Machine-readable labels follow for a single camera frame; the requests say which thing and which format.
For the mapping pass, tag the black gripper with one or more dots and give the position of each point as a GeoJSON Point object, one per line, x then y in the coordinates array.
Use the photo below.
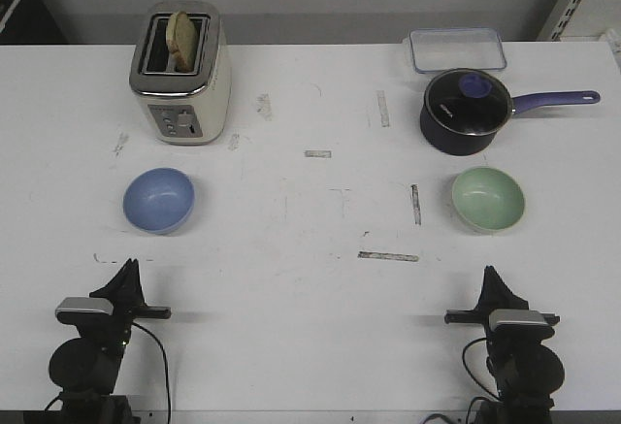
{"type": "Point", "coordinates": [494, 295]}
{"type": "Point", "coordinates": [124, 285]}

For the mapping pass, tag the green bowl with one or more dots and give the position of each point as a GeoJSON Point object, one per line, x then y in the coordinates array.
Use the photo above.
{"type": "Point", "coordinates": [487, 199]}

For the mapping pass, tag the blue bowl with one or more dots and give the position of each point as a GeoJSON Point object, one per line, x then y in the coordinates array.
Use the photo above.
{"type": "Point", "coordinates": [159, 201]}

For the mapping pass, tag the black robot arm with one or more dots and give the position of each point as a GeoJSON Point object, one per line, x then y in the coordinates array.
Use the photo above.
{"type": "Point", "coordinates": [525, 371]}
{"type": "Point", "coordinates": [86, 368]}

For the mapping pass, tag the dark blue saucepan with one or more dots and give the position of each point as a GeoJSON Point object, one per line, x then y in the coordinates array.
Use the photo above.
{"type": "Point", "coordinates": [462, 145]}

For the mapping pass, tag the glass lid with blue knob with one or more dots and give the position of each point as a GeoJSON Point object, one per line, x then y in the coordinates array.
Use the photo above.
{"type": "Point", "coordinates": [468, 102]}

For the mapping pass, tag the cream and steel toaster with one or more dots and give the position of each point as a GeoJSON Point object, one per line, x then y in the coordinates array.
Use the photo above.
{"type": "Point", "coordinates": [183, 108]}

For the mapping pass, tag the clear plastic food container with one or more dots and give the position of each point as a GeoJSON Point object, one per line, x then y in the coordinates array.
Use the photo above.
{"type": "Point", "coordinates": [434, 50]}

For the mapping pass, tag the toast slice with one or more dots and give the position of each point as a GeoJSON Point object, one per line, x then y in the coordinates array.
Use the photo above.
{"type": "Point", "coordinates": [182, 38]}

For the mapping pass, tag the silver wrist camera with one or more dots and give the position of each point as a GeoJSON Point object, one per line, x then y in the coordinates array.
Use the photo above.
{"type": "Point", "coordinates": [502, 318]}
{"type": "Point", "coordinates": [80, 311]}

